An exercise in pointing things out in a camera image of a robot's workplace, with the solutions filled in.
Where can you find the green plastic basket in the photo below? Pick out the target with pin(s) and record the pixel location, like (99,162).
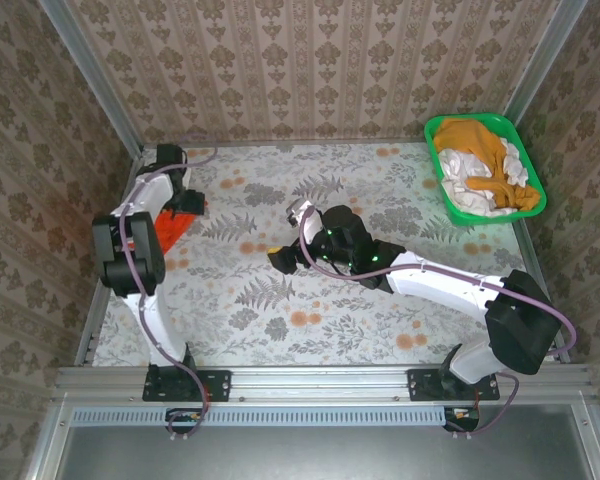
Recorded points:
(480,219)

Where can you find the grey metal panel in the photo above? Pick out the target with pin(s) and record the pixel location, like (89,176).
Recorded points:
(320,455)

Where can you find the aluminium frame post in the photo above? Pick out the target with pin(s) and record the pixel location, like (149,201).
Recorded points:
(90,75)
(540,65)

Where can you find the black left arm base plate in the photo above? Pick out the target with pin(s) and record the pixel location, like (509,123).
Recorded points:
(215,385)

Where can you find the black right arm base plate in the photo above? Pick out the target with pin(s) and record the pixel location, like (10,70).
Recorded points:
(425,385)

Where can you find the white t-shirt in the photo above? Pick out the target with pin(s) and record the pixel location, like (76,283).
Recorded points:
(462,167)

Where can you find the floral patterned table cover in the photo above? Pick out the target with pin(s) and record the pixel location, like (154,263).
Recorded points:
(260,330)

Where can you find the bright orange t-shirt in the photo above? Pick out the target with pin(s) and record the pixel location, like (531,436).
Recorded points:
(169,231)

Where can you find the yellow and white laundry pile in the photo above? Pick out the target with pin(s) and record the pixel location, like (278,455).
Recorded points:
(472,140)

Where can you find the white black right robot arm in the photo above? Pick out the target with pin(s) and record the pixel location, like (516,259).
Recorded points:
(430,285)

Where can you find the aluminium frame rail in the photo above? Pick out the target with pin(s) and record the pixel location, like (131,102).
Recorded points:
(320,382)

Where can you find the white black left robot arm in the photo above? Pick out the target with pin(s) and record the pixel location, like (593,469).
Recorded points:
(155,320)

